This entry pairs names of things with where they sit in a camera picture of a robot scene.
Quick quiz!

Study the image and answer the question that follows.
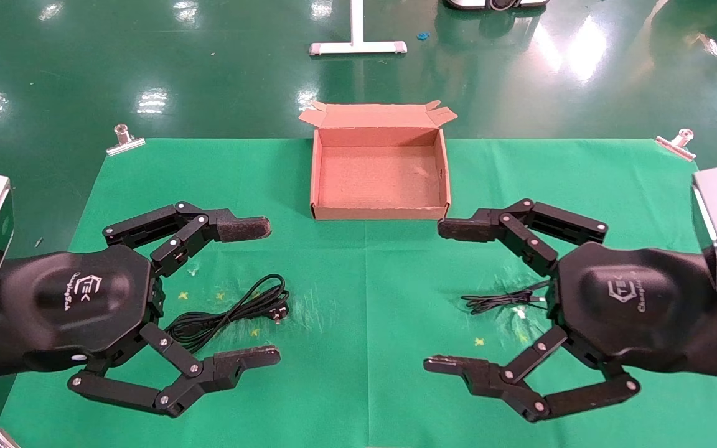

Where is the thin black cable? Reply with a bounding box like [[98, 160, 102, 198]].
[[461, 280, 555, 315]]

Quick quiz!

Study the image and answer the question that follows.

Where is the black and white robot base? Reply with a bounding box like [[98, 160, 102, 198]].
[[444, 0, 550, 13]]

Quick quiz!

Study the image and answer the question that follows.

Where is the open brown cardboard box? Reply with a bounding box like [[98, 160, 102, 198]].
[[298, 100, 458, 221]]

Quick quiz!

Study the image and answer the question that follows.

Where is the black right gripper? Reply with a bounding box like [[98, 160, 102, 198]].
[[423, 199, 717, 424]]

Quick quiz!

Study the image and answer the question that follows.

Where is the green table cloth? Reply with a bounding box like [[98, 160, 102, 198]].
[[0, 138, 717, 448]]

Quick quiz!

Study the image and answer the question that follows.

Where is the white T-shaped stand base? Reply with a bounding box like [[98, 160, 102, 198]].
[[309, 0, 408, 57]]

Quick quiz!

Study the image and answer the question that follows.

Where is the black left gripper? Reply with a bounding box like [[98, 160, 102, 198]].
[[0, 201, 281, 418]]

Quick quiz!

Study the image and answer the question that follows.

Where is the black power cable with plug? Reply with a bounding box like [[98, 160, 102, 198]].
[[164, 274, 291, 353]]

